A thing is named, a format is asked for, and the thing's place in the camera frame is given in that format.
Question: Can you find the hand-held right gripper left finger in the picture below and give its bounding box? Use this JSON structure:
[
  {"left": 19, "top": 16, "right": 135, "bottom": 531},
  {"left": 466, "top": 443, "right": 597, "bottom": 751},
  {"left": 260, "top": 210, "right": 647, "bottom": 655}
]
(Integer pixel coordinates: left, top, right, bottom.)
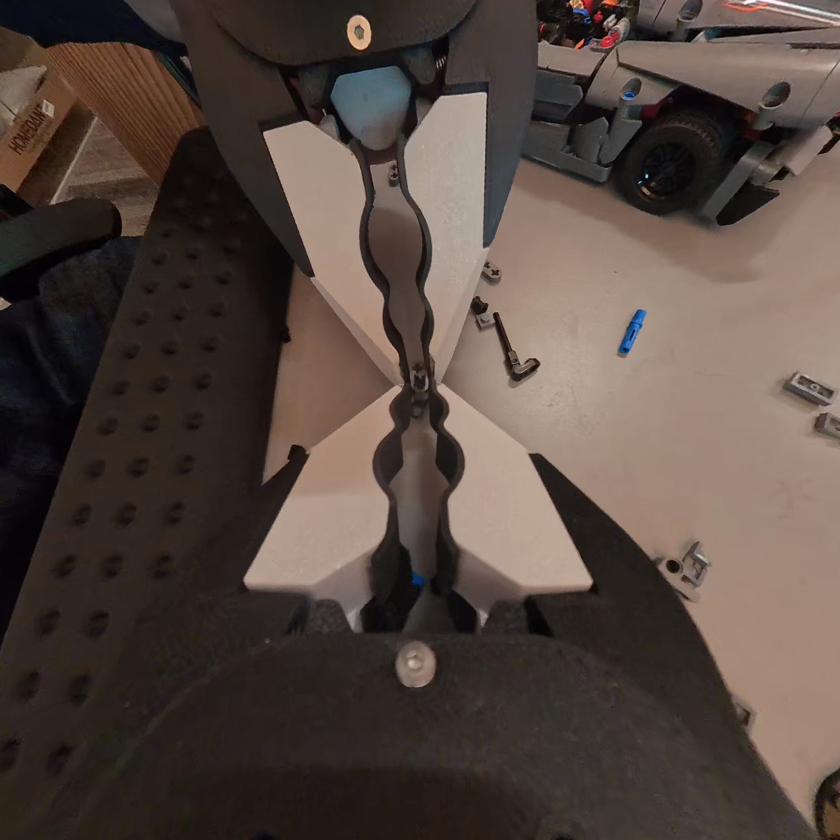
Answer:
[{"left": 243, "top": 385, "right": 406, "bottom": 634}]

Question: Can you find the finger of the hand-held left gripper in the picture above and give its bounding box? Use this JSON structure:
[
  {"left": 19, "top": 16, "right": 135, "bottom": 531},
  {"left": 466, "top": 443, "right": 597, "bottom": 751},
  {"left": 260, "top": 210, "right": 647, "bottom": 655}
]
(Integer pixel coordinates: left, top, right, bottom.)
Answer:
[
  {"left": 261, "top": 118, "right": 414, "bottom": 386},
  {"left": 399, "top": 91, "right": 491, "bottom": 386}
]

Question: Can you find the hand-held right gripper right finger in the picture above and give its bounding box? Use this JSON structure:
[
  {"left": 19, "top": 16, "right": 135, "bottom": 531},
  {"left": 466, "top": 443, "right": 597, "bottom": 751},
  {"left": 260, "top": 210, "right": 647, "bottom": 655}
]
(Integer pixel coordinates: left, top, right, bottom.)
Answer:
[{"left": 428, "top": 383, "right": 595, "bottom": 634}]

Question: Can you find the grey lego sports car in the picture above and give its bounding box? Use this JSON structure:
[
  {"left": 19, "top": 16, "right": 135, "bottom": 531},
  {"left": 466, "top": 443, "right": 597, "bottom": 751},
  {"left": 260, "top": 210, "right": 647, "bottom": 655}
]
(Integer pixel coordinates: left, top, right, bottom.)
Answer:
[{"left": 521, "top": 0, "right": 840, "bottom": 227}]

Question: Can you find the person's left forearm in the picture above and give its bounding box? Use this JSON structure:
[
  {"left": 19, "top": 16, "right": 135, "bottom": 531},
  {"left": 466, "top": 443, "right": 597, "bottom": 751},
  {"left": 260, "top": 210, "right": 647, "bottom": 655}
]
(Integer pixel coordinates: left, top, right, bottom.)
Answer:
[{"left": 0, "top": 0, "right": 142, "bottom": 48}]

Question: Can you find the grey lego clip plate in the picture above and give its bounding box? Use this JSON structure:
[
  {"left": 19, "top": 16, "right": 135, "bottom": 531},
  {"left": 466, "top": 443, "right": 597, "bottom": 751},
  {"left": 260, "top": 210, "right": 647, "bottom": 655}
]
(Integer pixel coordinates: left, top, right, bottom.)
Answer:
[{"left": 679, "top": 541, "right": 714, "bottom": 601}]

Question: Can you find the blue lego pin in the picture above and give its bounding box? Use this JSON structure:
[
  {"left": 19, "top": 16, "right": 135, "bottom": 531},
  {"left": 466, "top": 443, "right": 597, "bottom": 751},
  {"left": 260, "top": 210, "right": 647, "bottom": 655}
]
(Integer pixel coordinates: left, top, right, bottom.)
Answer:
[{"left": 617, "top": 310, "right": 649, "bottom": 357}]

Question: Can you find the black chair armrest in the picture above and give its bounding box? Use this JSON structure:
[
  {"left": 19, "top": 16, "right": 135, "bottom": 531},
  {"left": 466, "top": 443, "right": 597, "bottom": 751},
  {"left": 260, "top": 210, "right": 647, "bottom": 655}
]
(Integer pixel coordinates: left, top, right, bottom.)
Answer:
[{"left": 0, "top": 199, "right": 123, "bottom": 304}]

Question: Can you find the cardboard box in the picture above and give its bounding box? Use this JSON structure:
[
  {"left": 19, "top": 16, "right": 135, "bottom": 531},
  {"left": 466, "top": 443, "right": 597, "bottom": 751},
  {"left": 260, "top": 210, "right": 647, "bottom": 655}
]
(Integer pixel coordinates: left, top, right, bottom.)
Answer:
[{"left": 0, "top": 62, "right": 96, "bottom": 194}]

